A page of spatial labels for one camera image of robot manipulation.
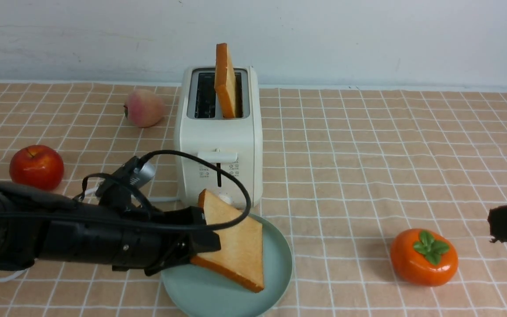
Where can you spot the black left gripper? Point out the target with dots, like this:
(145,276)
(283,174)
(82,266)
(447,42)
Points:
(153,250)

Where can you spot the toasted bread slice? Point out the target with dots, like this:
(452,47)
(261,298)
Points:
(240,258)
(225,82)

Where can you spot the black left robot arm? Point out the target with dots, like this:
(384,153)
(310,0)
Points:
(39,225)

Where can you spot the light green round plate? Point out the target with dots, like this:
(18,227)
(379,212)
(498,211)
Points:
(199,292)

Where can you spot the white two-slot toaster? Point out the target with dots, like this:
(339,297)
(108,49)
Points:
(234,145)

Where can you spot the pink peach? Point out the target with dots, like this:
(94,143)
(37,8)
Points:
(144,108)

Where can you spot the red apple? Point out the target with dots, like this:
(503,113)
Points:
(38,166)

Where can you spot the orange persimmon with green leaf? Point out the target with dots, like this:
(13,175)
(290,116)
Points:
(422,257)

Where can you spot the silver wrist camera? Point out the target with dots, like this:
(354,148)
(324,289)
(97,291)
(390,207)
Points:
(137,174)

